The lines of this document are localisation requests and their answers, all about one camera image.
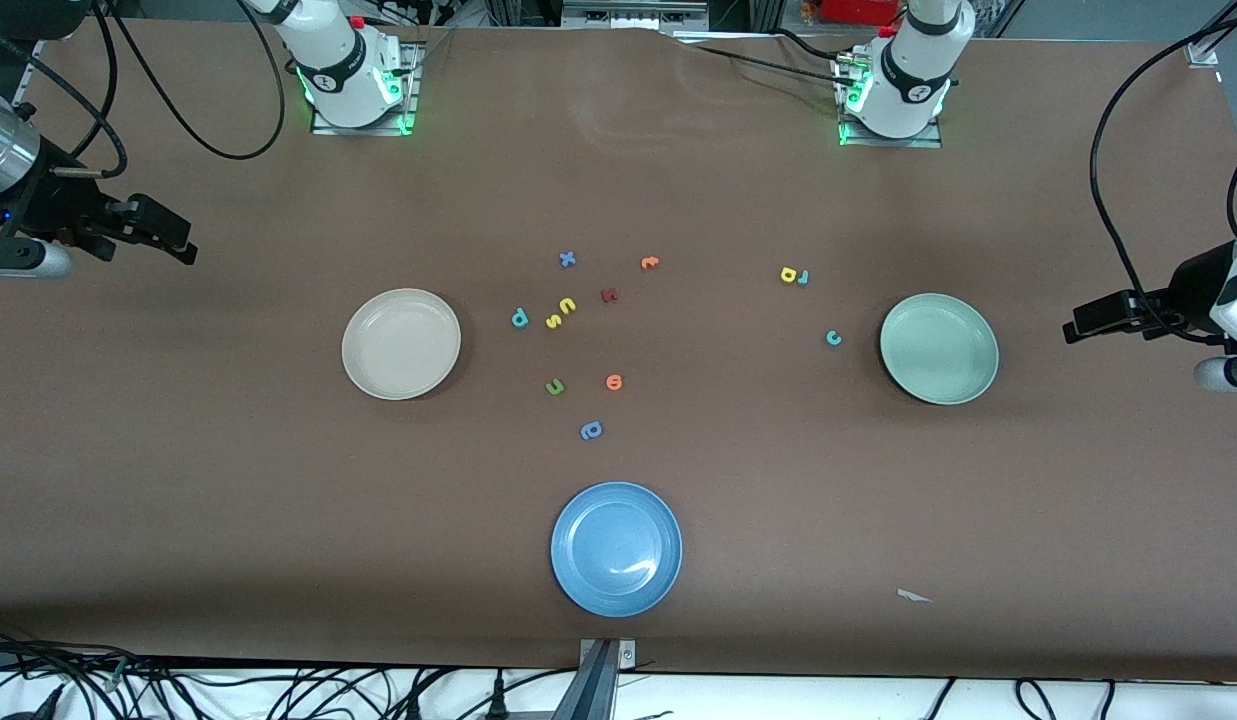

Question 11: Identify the green round plate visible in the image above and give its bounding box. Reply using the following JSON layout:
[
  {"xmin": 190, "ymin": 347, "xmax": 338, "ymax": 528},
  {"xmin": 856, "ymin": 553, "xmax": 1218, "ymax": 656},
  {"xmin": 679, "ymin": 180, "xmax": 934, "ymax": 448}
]
[{"xmin": 879, "ymin": 292, "xmax": 1000, "ymax": 406}]

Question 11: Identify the brown table cover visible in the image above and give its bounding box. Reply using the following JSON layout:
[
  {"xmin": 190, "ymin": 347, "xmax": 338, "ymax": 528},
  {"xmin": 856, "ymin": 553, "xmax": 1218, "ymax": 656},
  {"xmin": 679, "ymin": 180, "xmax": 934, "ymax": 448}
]
[{"xmin": 0, "ymin": 18, "xmax": 1237, "ymax": 683}]

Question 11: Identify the beige round plate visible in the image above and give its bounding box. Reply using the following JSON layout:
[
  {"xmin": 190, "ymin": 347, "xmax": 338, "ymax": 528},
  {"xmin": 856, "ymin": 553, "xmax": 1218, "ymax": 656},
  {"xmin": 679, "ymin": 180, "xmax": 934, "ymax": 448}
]
[{"xmin": 341, "ymin": 288, "xmax": 462, "ymax": 402}]

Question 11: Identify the red box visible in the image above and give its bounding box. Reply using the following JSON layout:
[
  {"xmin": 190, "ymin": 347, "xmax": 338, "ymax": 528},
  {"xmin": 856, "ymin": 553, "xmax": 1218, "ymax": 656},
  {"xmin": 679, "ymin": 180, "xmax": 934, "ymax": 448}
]
[{"xmin": 818, "ymin": 0, "xmax": 904, "ymax": 26}]

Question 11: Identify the grey metal box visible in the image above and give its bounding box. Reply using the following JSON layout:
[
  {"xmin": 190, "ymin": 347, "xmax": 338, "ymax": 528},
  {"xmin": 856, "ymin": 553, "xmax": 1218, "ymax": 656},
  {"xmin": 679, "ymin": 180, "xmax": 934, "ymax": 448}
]
[{"xmin": 561, "ymin": 0, "xmax": 711, "ymax": 31}]

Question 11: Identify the blue round plate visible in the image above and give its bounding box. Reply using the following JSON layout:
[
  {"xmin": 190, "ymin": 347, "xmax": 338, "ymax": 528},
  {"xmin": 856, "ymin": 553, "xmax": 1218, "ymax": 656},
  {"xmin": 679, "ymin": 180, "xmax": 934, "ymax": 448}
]
[{"xmin": 550, "ymin": 481, "xmax": 683, "ymax": 618}]

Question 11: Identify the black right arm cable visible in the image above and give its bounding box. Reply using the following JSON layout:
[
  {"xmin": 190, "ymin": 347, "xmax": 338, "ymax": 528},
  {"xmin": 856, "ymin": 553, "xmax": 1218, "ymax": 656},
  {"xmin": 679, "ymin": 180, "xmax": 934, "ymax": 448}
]
[{"xmin": 0, "ymin": 0, "xmax": 285, "ymax": 181}]

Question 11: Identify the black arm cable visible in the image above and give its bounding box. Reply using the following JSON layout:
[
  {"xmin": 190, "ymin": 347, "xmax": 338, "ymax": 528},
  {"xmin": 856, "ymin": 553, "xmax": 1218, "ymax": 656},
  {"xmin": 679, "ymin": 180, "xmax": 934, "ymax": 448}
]
[
  {"xmin": 1089, "ymin": 0, "xmax": 1237, "ymax": 341},
  {"xmin": 0, "ymin": 0, "xmax": 285, "ymax": 181}
]

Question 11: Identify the aluminium frame profile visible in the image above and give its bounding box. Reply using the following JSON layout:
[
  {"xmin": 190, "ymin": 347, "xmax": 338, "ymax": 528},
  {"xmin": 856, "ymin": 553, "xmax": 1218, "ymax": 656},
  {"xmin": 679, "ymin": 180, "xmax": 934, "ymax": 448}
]
[{"xmin": 8, "ymin": 10, "xmax": 79, "ymax": 109}]

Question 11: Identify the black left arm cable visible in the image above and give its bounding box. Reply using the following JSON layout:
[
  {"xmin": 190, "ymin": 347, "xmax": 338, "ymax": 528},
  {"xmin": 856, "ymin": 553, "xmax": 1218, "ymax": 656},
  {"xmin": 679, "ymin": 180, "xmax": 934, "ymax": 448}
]
[{"xmin": 1089, "ymin": 0, "xmax": 1237, "ymax": 341}]

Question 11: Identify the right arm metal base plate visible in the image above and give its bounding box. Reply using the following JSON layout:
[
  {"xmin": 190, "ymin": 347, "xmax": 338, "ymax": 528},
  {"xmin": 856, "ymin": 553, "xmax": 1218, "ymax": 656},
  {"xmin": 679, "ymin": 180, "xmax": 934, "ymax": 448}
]
[{"xmin": 310, "ymin": 40, "xmax": 422, "ymax": 137}]

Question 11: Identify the aluminium frame corner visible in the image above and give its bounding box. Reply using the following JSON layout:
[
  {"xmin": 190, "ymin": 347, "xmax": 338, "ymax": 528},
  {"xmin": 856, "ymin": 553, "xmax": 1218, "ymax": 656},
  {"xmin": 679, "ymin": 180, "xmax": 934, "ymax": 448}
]
[{"xmin": 1183, "ymin": 0, "xmax": 1237, "ymax": 69}]

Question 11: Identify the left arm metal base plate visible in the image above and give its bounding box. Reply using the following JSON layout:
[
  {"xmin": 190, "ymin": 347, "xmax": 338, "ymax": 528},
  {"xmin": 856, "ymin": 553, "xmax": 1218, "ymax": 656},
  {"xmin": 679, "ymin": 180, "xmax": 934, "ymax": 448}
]
[{"xmin": 836, "ymin": 50, "xmax": 944, "ymax": 149}]

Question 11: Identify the thick black cable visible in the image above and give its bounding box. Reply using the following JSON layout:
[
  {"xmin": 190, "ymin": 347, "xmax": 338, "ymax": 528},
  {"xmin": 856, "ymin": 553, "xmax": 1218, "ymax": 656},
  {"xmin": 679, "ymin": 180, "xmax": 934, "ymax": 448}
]
[{"xmin": 0, "ymin": 628, "xmax": 144, "ymax": 720}]

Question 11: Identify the black base power cable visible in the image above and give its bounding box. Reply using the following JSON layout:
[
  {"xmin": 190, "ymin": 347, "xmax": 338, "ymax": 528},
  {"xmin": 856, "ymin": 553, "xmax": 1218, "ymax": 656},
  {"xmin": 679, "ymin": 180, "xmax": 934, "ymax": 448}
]
[{"xmin": 668, "ymin": 28, "xmax": 859, "ymax": 87}]

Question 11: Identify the aluminium profile bracket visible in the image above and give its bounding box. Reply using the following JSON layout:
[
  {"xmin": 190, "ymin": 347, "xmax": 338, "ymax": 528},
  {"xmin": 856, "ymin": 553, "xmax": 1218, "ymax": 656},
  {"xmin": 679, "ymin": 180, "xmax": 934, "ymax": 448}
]
[{"xmin": 553, "ymin": 638, "xmax": 637, "ymax": 720}]

